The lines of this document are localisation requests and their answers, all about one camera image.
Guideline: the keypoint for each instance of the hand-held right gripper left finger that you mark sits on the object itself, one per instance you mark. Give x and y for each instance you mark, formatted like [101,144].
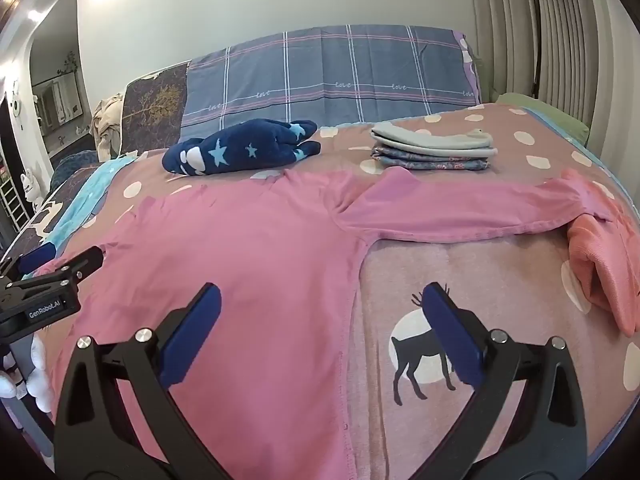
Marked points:
[192,335]

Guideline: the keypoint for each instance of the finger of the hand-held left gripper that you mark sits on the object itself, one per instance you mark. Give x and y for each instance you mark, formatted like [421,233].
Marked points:
[40,256]
[85,262]

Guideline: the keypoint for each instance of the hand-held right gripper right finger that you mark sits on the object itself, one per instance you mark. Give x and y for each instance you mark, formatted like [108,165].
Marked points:
[450,335]

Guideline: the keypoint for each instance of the pink baby romper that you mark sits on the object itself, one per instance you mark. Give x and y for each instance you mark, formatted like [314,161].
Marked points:
[250,260]

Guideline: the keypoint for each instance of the stack of folded clothes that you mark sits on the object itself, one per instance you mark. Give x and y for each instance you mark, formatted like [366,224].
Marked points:
[425,137]

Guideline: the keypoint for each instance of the person's left hand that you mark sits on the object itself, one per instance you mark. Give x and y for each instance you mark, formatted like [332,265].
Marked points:
[40,380]

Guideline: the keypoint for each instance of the metal shelf rack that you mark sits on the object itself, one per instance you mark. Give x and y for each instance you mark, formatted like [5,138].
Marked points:
[12,200]

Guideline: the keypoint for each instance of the pink polka dot blanket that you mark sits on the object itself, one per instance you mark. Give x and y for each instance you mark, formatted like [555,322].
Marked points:
[450,270]

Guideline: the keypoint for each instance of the white cat figurine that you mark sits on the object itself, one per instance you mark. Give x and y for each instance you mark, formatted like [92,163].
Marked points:
[30,190]

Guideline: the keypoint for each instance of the cyan cloth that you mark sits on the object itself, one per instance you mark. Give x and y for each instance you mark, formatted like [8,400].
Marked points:
[85,195]

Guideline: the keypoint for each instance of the dark patterned bedsheet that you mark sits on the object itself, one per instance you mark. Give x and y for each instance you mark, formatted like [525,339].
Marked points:
[70,182]

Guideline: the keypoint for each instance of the dark blue fleece blanket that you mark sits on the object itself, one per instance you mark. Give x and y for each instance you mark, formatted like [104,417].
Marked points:
[75,160]

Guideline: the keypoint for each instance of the beige crumpled cloth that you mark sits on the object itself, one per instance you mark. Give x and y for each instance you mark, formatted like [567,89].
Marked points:
[107,125]

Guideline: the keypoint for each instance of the salmon knit garment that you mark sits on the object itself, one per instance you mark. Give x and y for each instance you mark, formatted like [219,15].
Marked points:
[605,265]

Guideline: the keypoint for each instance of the dark tree print pillow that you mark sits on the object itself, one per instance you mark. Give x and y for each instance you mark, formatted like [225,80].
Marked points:
[150,105]

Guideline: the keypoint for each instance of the floral folded garment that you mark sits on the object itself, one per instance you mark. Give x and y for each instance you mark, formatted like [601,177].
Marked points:
[430,162]

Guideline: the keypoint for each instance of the navy star print garment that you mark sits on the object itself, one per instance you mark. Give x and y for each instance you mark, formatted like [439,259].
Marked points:
[240,150]

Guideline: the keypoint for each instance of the green pillow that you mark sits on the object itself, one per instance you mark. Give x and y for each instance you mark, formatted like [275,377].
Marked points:
[550,115]

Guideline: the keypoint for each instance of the blue plaid pillow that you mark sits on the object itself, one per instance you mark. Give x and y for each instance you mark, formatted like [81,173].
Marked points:
[325,70]

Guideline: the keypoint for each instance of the black floor lamp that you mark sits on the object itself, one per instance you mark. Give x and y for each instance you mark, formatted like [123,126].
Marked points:
[537,35]

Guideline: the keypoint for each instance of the beige curtain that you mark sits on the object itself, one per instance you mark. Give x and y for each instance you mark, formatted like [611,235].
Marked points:
[575,35]

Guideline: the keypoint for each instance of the white wall ornament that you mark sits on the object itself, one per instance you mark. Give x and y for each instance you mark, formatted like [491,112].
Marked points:
[15,105]

